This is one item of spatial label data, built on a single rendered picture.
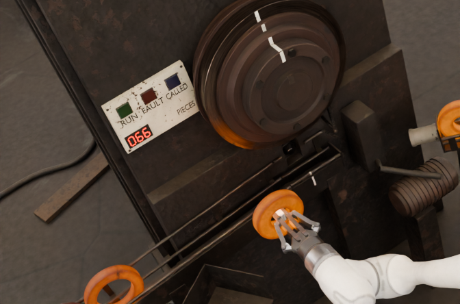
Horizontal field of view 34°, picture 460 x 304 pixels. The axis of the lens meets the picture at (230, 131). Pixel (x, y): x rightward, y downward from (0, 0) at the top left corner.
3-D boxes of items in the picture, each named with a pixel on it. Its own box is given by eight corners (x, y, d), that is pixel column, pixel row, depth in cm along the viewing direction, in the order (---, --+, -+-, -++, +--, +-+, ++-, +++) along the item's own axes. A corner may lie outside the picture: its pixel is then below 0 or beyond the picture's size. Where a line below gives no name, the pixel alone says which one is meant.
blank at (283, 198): (244, 211, 213) (250, 218, 211) (287, 179, 215) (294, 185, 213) (263, 242, 224) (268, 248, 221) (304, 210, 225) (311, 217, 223)
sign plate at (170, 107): (125, 150, 223) (100, 105, 212) (200, 105, 228) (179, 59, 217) (128, 154, 221) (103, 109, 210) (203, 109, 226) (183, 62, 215)
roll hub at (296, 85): (257, 144, 220) (228, 70, 203) (335, 95, 226) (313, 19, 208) (267, 153, 216) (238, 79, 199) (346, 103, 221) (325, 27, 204)
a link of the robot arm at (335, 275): (307, 287, 198) (345, 281, 205) (341, 328, 187) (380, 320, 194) (320, 254, 193) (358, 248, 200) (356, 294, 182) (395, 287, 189)
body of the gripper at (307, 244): (307, 271, 204) (288, 250, 211) (332, 254, 206) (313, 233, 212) (300, 255, 199) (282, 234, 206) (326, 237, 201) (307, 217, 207)
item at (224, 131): (224, 166, 232) (171, 45, 203) (348, 88, 241) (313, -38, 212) (234, 176, 227) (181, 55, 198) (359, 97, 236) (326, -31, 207)
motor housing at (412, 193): (406, 275, 289) (382, 181, 255) (451, 244, 293) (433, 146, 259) (428, 297, 279) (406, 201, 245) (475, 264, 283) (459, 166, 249)
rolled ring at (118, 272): (74, 301, 225) (71, 294, 227) (109, 328, 237) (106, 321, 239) (122, 260, 226) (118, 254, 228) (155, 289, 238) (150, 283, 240)
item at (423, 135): (412, 137, 251) (407, 125, 248) (439, 131, 248) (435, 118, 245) (413, 150, 247) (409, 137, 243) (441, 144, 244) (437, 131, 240)
